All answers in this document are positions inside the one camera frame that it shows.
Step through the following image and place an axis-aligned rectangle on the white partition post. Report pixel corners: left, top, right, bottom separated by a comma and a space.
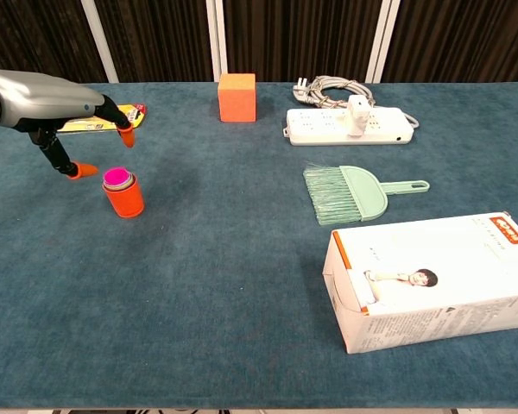
205, 0, 223, 83
80, 0, 120, 84
364, 0, 401, 84

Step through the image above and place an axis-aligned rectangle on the mint green hand brush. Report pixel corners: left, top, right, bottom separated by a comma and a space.
302, 162, 431, 227

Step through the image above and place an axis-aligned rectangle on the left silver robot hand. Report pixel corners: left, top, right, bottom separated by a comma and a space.
0, 67, 136, 180

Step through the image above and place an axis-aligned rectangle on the orange plastic cup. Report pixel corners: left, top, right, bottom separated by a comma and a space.
102, 172, 146, 219

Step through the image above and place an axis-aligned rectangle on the white plug adapter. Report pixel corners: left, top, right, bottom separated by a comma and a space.
346, 95, 370, 139

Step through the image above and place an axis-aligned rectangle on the orange foam cube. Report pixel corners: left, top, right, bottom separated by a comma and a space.
218, 72, 257, 123

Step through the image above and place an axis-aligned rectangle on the magenta plastic cup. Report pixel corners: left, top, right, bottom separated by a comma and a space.
104, 167, 130, 185

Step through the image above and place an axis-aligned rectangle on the razor in yellow package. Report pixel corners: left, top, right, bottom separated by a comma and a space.
55, 103, 148, 134

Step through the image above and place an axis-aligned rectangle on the white cardboard product box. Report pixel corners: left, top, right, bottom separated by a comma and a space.
321, 210, 518, 355

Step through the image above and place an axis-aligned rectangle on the white power strip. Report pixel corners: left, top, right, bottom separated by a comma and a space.
282, 107, 414, 147

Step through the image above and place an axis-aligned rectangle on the grey coiled power cable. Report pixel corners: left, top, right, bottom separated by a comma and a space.
292, 75, 420, 129

